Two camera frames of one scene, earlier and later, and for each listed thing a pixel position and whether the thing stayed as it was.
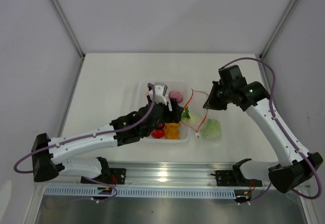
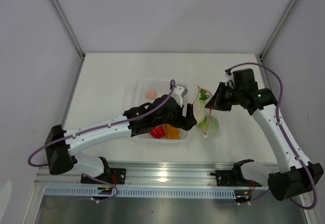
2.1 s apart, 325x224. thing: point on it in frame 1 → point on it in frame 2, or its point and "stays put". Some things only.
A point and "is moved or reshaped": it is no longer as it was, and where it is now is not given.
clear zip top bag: (195, 112) is moved or reshaped
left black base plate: (116, 176) stays put
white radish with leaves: (192, 119) is moved or reshaped
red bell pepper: (158, 133) stays put
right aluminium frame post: (284, 20) stays put
